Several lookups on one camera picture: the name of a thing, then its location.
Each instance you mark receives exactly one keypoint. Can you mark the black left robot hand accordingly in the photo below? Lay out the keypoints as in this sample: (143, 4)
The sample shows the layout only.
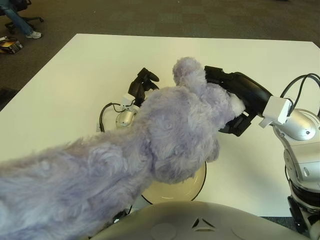
(137, 87)

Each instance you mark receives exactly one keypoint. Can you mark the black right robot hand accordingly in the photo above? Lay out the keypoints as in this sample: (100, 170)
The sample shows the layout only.
(247, 92)

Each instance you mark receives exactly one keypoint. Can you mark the purple plush bunny doll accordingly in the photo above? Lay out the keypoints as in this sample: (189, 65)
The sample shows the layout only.
(125, 155)

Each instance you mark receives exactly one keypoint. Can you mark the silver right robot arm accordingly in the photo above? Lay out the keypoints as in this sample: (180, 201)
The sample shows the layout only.
(302, 140)

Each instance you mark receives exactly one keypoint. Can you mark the white plate with black rim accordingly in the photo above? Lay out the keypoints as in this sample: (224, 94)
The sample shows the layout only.
(185, 190)

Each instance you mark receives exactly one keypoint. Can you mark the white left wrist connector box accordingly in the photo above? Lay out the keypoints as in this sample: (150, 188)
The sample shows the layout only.
(127, 100)

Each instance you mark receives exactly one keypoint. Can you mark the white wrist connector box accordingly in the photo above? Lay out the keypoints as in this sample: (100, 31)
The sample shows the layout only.
(127, 100)
(276, 110)

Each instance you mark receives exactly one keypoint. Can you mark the white right wrist connector box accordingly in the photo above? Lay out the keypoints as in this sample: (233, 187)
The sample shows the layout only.
(276, 110)

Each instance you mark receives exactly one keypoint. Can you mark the white sneaker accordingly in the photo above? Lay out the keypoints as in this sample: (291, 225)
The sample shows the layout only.
(33, 35)

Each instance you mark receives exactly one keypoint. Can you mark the seated person in jeans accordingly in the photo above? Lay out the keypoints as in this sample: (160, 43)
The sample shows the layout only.
(36, 18)

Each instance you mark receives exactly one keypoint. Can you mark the yellow black box on floor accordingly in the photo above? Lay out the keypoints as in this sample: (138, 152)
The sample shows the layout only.
(11, 46)

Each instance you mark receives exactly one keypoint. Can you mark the person leg in blue jeans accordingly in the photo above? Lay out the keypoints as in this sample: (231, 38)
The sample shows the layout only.
(18, 18)

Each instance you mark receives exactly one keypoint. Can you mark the grey robot torso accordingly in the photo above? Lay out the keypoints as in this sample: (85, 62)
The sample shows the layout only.
(200, 225)

